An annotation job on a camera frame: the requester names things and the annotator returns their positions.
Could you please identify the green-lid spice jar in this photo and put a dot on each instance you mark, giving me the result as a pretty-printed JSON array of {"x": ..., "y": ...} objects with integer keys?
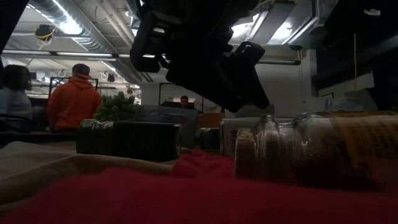
[{"x": 207, "y": 140}]

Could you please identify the yellow plastic bin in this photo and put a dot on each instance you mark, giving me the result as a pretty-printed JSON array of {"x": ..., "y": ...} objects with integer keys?
[{"x": 211, "y": 119}]

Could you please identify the black-framed background rig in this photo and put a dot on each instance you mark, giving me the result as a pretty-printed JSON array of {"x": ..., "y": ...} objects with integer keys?
[{"x": 160, "y": 93}]

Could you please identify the grey transparent plastic bin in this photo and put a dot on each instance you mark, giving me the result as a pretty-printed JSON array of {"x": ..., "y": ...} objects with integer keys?
[{"x": 168, "y": 112}]

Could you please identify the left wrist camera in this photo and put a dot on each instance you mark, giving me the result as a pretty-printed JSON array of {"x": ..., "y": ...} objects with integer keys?
[{"x": 146, "y": 46}]

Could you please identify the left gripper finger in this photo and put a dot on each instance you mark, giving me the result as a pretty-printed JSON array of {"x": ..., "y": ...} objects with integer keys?
[
  {"x": 248, "y": 68},
  {"x": 214, "y": 98}
]

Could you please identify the person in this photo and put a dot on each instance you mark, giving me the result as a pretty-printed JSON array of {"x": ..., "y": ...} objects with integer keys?
[
  {"x": 184, "y": 101},
  {"x": 15, "y": 102},
  {"x": 73, "y": 102}
]

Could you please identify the red cloth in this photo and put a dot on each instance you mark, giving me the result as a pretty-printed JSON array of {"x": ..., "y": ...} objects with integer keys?
[{"x": 186, "y": 202}]

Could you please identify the cork-stoppered glass spice jar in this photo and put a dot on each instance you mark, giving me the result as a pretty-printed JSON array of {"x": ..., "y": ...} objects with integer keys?
[{"x": 311, "y": 149}]

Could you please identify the green spiky plant ornament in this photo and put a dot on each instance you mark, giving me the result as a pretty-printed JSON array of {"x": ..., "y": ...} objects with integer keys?
[{"x": 116, "y": 107}]

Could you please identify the beige cloth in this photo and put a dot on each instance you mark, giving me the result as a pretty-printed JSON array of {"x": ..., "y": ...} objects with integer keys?
[{"x": 46, "y": 168}]

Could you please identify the pale blue container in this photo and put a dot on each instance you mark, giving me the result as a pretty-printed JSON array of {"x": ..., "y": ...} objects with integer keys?
[{"x": 342, "y": 105}]

